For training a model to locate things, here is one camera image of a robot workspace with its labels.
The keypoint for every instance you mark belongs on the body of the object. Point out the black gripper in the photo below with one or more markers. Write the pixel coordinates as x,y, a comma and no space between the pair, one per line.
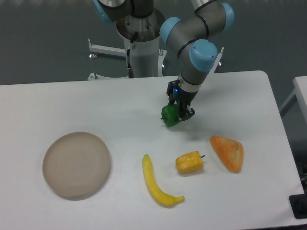
183,98

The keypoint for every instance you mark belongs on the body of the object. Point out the green toy pepper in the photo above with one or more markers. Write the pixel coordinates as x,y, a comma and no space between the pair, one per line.
170,115

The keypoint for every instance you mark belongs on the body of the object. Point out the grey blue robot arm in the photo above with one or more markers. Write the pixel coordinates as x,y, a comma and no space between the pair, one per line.
142,26

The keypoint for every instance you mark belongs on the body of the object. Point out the yellow toy pepper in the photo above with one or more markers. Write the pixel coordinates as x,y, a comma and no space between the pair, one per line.
189,162

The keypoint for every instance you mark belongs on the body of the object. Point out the orange toy bread triangle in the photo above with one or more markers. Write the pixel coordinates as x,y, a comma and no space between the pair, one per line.
230,152

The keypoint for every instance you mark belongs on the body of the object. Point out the yellow toy banana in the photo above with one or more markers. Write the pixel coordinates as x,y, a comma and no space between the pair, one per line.
155,191

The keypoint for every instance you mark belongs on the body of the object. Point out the beige round plate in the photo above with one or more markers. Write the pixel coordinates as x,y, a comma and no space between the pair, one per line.
76,165

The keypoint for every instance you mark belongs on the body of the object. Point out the black device at table edge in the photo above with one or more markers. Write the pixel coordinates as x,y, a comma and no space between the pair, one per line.
299,205

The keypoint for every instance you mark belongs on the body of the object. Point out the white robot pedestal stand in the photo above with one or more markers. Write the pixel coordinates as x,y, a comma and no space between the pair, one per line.
142,28

